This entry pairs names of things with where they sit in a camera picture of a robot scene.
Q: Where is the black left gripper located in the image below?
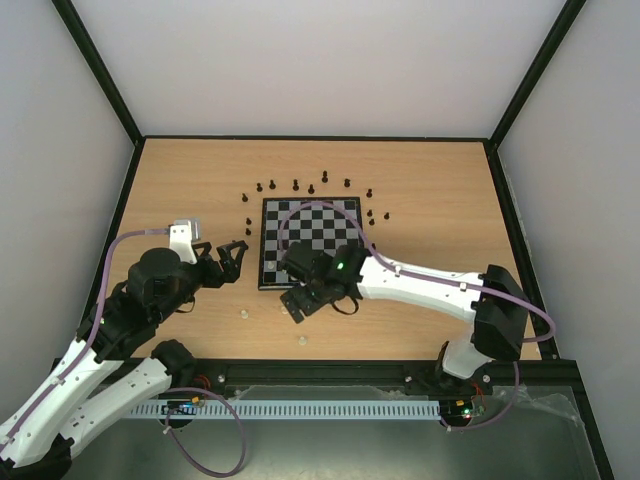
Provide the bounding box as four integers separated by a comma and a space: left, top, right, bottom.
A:
154, 240, 248, 322

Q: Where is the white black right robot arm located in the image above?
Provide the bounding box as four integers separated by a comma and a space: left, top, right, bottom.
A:
280, 242, 528, 395

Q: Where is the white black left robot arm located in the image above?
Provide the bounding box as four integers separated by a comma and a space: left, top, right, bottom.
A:
1, 241, 248, 479

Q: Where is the black white chessboard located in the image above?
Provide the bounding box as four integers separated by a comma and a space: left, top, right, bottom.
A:
257, 197, 363, 291

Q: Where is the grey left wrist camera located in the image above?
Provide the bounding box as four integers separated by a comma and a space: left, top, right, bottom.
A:
169, 218, 201, 264

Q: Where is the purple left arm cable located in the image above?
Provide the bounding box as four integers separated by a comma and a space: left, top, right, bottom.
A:
0, 227, 247, 474

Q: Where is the white slotted cable duct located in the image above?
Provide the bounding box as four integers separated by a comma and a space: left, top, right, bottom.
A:
125, 400, 441, 421

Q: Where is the black rear left frame post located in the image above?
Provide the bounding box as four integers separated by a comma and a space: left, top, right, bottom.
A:
49, 0, 146, 146

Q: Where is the black frame post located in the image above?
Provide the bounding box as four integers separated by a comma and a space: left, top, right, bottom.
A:
49, 0, 146, 146
489, 0, 589, 149

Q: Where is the black rear right frame post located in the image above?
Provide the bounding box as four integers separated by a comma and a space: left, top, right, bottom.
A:
489, 0, 589, 149

